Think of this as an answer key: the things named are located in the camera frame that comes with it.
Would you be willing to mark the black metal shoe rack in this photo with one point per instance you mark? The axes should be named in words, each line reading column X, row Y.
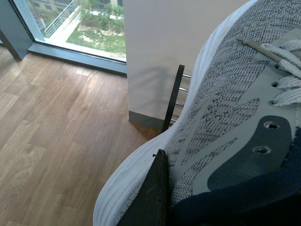
column 170, row 117

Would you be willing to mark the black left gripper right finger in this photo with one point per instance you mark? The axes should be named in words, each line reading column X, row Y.
column 258, row 186

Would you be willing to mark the grey sneaker with heel tab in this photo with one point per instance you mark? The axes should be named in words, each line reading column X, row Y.
column 250, row 67

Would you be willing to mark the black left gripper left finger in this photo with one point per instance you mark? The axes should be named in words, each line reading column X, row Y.
column 149, row 207

